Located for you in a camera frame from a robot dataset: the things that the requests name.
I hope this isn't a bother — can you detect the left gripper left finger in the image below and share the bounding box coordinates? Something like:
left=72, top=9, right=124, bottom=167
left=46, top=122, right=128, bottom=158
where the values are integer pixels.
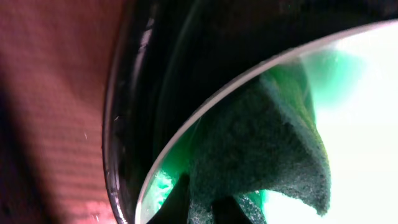
left=147, top=174, right=190, bottom=224

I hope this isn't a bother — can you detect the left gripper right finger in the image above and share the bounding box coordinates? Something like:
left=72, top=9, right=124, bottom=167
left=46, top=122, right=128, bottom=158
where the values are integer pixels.
left=211, top=196, right=252, bottom=224

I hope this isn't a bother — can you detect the green scouring sponge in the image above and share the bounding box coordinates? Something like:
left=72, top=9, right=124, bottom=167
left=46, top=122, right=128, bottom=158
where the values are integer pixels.
left=188, top=64, right=331, bottom=223

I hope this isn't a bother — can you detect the mint plate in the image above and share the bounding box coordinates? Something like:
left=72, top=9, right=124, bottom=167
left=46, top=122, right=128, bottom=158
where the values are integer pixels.
left=134, top=19, right=397, bottom=223

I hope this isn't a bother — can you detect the round black tray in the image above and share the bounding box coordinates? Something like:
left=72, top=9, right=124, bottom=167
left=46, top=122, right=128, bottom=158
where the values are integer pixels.
left=102, top=0, right=397, bottom=223

